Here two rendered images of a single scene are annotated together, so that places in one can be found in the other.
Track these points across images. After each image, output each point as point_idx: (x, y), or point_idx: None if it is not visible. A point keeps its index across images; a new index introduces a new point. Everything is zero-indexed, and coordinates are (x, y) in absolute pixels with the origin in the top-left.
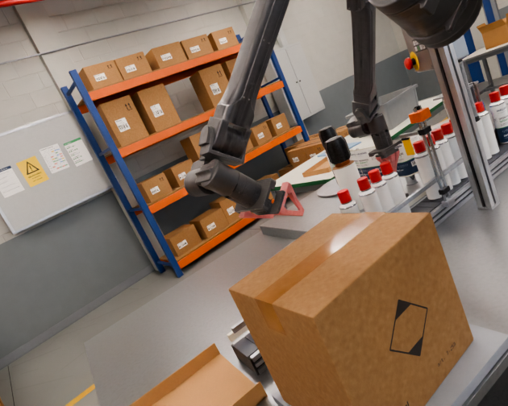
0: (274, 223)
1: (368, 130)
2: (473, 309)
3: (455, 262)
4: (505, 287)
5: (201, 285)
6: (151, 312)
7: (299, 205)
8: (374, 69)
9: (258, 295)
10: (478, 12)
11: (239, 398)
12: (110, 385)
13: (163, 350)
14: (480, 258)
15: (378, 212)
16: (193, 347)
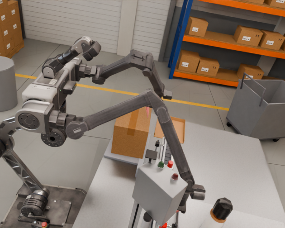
0: (269, 223)
1: (190, 193)
2: (115, 166)
3: (128, 189)
4: (108, 175)
5: (248, 173)
6: (249, 155)
7: (147, 115)
8: (173, 159)
9: None
10: (92, 82)
11: (155, 129)
12: (209, 129)
13: (209, 141)
14: (120, 191)
15: (130, 128)
16: (197, 144)
